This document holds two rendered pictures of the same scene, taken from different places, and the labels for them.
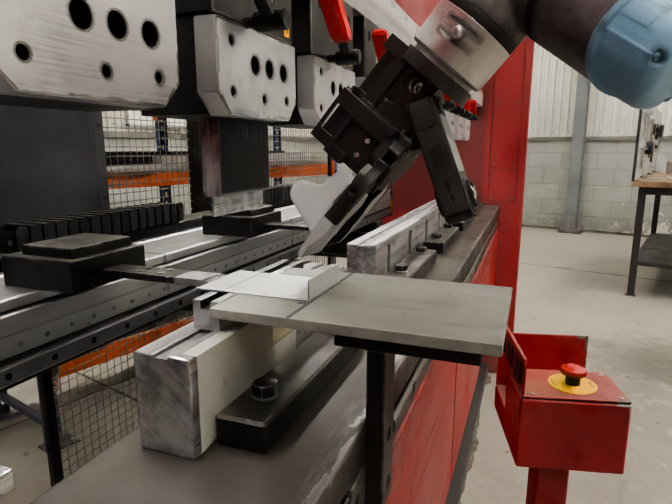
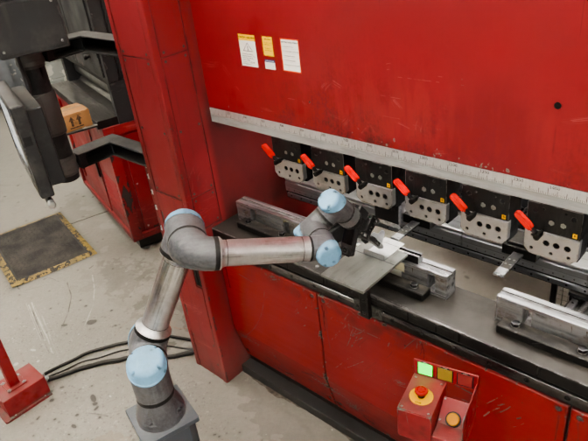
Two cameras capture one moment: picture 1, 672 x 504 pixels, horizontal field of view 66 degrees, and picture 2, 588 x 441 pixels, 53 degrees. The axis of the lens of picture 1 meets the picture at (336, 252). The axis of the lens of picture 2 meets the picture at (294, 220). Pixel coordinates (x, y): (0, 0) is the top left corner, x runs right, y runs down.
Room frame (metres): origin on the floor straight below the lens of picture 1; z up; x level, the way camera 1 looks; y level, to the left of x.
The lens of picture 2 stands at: (1.02, -1.67, 2.18)
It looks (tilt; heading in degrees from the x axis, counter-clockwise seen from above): 30 degrees down; 115
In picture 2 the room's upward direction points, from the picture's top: 7 degrees counter-clockwise
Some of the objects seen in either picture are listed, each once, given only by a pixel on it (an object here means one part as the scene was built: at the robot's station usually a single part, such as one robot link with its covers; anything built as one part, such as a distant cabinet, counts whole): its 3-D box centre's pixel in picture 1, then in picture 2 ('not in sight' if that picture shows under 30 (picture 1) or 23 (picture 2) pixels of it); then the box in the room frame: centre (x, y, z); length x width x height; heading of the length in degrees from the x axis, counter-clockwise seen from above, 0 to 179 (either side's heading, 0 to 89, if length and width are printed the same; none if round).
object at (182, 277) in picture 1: (124, 263); (413, 222); (0.61, 0.26, 1.01); 0.26 x 0.12 x 0.05; 69
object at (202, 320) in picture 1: (256, 289); (395, 250); (0.58, 0.09, 0.99); 0.20 x 0.03 x 0.03; 159
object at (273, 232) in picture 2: not in sight; (265, 231); (-0.03, 0.26, 0.89); 0.30 x 0.05 x 0.03; 159
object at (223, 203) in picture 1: (238, 166); (388, 213); (0.55, 0.10, 1.13); 0.10 x 0.02 x 0.10; 159
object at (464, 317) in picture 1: (371, 301); (365, 265); (0.50, -0.04, 1.00); 0.26 x 0.18 x 0.01; 69
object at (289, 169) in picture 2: not in sight; (294, 156); (0.15, 0.25, 1.26); 0.15 x 0.09 x 0.17; 159
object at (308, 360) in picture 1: (306, 370); (390, 280); (0.57, 0.03, 0.89); 0.30 x 0.05 x 0.03; 159
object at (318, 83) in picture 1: (306, 62); (431, 192); (0.72, 0.04, 1.26); 0.15 x 0.09 x 0.17; 159
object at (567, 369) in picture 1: (572, 377); (421, 393); (0.76, -0.37, 0.79); 0.04 x 0.04 x 0.04
